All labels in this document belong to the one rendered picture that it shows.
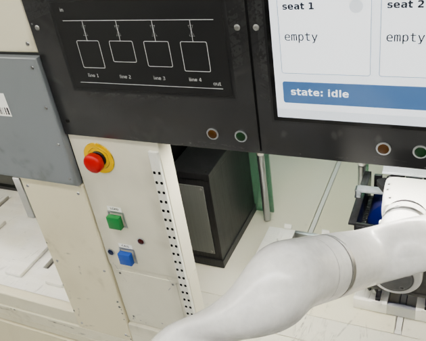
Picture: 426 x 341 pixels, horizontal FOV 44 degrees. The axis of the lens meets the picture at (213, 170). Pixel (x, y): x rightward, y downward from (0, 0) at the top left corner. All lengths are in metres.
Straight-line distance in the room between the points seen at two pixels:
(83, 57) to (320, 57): 0.40
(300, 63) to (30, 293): 1.07
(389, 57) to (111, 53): 0.43
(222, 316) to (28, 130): 0.62
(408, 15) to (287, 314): 0.39
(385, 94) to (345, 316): 0.68
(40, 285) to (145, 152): 0.73
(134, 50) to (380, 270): 0.50
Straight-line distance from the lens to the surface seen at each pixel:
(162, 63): 0.86
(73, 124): 1.03
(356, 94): 0.77
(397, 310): 1.30
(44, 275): 1.62
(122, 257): 1.17
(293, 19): 0.75
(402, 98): 0.76
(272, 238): 1.46
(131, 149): 0.99
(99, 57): 0.92
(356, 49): 0.74
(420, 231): 0.85
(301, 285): 0.64
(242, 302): 0.63
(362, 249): 0.77
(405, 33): 0.73
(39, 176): 1.16
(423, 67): 0.74
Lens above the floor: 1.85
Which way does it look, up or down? 32 degrees down
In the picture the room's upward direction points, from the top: 9 degrees counter-clockwise
